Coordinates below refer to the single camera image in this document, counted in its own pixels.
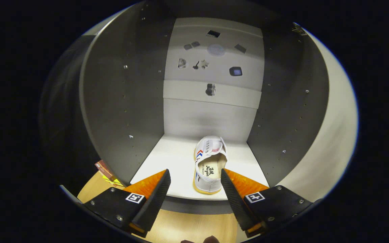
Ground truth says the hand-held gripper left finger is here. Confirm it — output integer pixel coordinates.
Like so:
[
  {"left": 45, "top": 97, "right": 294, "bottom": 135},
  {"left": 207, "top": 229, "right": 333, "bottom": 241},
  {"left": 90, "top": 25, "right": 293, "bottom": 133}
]
[{"left": 83, "top": 169, "right": 171, "bottom": 238}]

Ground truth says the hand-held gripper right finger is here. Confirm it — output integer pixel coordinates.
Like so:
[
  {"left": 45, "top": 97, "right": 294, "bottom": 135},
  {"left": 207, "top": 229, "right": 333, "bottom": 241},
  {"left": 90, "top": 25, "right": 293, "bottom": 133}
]
[{"left": 221, "top": 168, "right": 316, "bottom": 238}]

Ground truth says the white canvas shoe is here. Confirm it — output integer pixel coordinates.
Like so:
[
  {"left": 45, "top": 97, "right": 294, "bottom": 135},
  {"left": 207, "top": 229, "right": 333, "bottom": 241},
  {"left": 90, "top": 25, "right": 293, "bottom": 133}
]
[{"left": 194, "top": 136, "right": 228, "bottom": 194}]

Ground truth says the dark grey shoe cabinet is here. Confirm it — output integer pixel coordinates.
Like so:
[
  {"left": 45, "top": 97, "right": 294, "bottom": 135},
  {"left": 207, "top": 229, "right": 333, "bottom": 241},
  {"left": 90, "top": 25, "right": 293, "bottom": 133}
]
[{"left": 80, "top": 0, "right": 330, "bottom": 216}]

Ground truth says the yellow book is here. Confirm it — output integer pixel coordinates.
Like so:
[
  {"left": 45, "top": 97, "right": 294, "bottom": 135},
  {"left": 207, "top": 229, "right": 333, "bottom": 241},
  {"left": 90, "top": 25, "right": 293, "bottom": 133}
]
[{"left": 102, "top": 174, "right": 126, "bottom": 188}]

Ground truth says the brown book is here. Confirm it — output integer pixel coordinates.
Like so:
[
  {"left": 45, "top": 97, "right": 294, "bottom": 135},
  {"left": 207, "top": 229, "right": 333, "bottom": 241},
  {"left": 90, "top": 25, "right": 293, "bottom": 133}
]
[{"left": 95, "top": 160, "right": 117, "bottom": 181}]

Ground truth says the black backdrop cloth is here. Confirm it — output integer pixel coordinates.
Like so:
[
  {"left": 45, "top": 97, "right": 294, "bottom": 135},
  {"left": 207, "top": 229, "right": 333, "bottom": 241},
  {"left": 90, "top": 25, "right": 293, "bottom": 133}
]
[{"left": 39, "top": 34, "right": 97, "bottom": 189}]

